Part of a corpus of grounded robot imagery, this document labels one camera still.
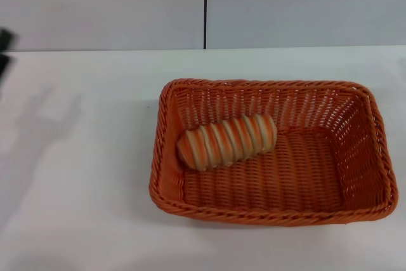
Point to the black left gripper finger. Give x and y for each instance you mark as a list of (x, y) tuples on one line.
[(3, 65), (8, 40)]

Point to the orange striped bread roll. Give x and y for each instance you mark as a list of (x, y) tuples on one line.
[(226, 142)]

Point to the orange woven plastic basket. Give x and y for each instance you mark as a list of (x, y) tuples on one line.
[(276, 169)]

